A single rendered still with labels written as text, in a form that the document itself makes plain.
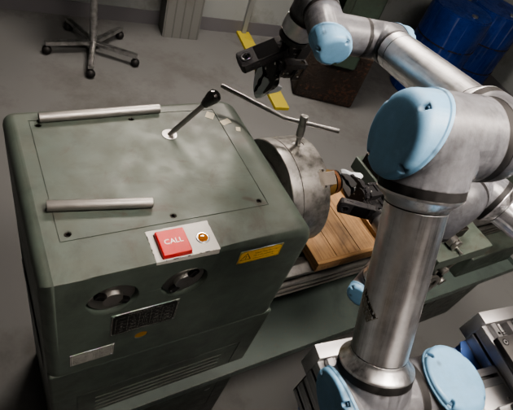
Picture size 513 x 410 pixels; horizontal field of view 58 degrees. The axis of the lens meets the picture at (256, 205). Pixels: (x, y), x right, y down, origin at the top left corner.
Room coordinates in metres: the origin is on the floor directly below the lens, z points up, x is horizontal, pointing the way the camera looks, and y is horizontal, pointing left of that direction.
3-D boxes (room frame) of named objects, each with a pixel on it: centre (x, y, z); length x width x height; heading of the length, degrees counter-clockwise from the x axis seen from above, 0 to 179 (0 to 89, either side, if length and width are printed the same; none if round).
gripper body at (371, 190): (1.12, -0.33, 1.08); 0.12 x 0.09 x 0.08; 43
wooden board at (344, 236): (1.19, -0.24, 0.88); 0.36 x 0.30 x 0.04; 42
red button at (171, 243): (0.55, 0.12, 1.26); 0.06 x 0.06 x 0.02; 42
